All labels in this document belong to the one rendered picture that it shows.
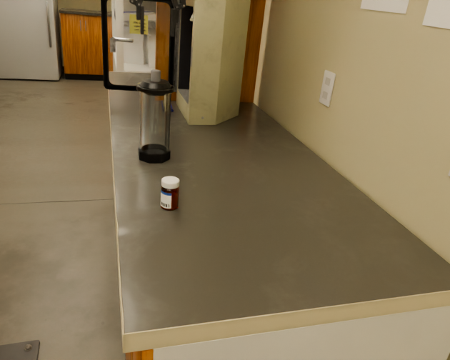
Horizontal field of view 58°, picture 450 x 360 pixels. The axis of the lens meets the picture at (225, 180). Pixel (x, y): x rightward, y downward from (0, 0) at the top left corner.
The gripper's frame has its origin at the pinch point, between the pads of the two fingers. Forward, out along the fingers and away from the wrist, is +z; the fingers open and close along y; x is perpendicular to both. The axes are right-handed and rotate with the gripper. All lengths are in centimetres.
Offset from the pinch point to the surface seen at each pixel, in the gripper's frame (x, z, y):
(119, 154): -2.8, 39.4, 10.6
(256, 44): -70, 12, -55
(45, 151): -245, 134, 69
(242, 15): -43, -2, -38
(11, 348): -19, 132, 55
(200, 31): -33.1, 4.1, -19.2
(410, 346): 71, 53, -46
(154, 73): 1.3, 13.1, 0.7
